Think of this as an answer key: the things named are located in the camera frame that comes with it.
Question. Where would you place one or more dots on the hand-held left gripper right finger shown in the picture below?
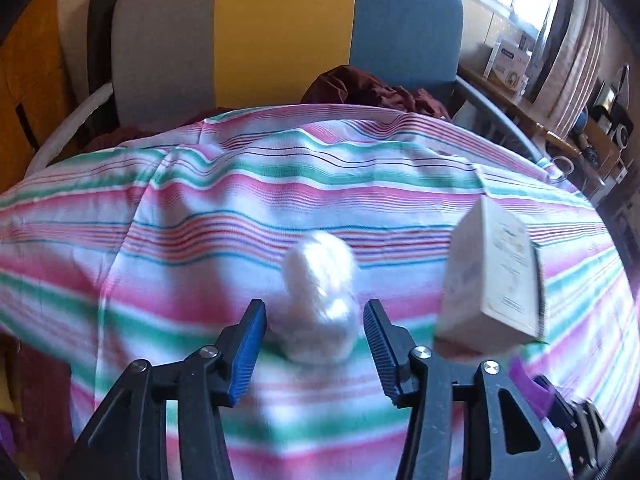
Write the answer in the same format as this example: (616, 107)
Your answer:
(381, 355)

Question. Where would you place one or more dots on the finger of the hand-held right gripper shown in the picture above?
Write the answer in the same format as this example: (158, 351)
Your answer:
(547, 391)

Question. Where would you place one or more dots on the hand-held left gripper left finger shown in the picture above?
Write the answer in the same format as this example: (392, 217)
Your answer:
(247, 355)

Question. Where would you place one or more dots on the white cotton ball pack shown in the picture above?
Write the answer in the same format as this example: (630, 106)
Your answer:
(320, 300)

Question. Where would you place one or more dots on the white medicine box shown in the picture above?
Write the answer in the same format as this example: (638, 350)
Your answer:
(492, 280)

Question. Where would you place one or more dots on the striped blanket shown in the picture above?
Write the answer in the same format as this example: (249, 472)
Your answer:
(200, 210)

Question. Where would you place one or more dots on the dark red cloth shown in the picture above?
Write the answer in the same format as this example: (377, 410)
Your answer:
(370, 90)

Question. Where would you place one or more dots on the blue round item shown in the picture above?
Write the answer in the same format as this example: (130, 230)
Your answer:
(580, 122)

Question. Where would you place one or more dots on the cluttered shelf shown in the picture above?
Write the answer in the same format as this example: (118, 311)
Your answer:
(607, 125)

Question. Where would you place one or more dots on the wooden desk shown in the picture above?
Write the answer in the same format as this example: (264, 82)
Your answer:
(520, 106)

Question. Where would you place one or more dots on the white blue carton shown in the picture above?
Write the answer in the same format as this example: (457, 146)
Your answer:
(510, 65)

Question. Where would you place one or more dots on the grey yellow blue sofa chair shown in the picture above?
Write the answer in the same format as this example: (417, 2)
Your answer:
(280, 35)

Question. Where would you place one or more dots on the patterned curtain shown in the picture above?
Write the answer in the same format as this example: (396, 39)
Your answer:
(575, 60)

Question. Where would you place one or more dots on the orange wooden cabinet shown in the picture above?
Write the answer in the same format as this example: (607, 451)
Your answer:
(30, 85)

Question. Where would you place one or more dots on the black chair back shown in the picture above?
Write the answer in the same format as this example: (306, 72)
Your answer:
(102, 35)

